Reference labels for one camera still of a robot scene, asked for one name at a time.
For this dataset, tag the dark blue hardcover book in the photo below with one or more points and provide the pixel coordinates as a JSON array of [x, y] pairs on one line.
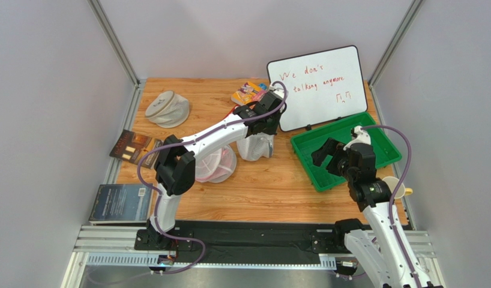
[[122, 204]]

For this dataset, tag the green plastic tray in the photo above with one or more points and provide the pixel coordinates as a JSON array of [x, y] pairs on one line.
[[306, 143]]

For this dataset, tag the Kate DiCamillo dark book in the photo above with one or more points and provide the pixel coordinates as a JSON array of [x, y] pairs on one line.
[[132, 146]]

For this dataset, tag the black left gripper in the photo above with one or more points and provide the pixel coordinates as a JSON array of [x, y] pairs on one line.
[[274, 130]]

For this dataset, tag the pink-rimmed mesh laundry bag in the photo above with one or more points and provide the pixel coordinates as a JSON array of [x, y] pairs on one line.
[[217, 167]]

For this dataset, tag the beige mesh laundry bag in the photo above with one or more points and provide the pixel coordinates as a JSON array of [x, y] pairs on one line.
[[168, 110]]

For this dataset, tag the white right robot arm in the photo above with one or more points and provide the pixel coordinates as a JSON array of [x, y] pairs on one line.
[[392, 263]]

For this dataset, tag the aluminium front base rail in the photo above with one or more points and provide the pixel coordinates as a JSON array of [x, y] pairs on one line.
[[105, 256]]

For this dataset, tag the aluminium frame rail right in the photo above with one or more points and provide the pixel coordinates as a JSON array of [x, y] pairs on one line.
[[396, 40]]

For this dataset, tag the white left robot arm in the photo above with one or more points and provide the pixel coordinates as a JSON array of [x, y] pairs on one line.
[[175, 166]]

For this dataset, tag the aluminium frame rail left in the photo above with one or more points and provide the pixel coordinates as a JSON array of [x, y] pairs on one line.
[[120, 85]]

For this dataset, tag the Roald Dahl colourful book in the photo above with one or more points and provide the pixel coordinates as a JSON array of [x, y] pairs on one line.
[[247, 93]]

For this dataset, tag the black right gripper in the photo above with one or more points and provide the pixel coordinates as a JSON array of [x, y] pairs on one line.
[[334, 158]]

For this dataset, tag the aluminium frame rail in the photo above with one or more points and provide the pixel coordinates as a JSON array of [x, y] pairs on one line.
[[396, 40], [120, 85]]

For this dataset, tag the white mesh laundry bag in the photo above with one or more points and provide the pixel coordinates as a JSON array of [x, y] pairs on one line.
[[256, 146]]

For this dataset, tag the whiteboard with red writing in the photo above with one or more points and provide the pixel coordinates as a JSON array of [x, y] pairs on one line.
[[322, 86]]

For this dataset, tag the yellow cup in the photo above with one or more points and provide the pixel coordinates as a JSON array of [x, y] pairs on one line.
[[399, 190]]

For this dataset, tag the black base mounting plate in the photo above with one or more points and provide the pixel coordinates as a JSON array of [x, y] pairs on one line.
[[243, 242]]

